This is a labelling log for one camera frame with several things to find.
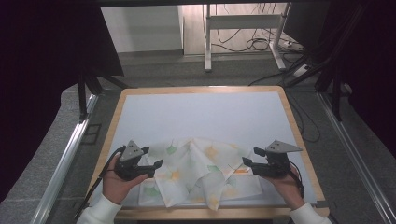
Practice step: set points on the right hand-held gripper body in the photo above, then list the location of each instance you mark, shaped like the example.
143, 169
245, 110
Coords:
275, 165

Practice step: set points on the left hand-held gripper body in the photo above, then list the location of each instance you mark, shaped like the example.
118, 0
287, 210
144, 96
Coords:
130, 154

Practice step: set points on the white leaf-print cloth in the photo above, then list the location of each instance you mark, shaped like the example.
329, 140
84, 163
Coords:
199, 174

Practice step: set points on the person's right hand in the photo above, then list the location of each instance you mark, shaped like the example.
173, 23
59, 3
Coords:
289, 189

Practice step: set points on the person's left hand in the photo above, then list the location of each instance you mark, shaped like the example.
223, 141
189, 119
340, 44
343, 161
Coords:
116, 186

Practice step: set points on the white table mat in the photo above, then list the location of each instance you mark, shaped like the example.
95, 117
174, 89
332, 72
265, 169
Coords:
202, 115

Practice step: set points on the black metal stand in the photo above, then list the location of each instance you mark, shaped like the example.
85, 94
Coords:
336, 93
82, 96

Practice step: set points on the white power strip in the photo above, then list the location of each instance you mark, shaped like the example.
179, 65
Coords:
301, 70
291, 45

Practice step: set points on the white cabinet panel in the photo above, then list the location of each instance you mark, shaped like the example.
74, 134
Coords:
140, 28

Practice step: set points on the black curtain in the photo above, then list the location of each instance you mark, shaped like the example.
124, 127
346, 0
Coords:
40, 62
376, 62

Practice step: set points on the aluminium rail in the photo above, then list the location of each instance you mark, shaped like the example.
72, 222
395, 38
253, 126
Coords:
355, 149
62, 165

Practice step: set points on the white metal desk frame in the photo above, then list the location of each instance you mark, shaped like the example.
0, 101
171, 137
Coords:
243, 21

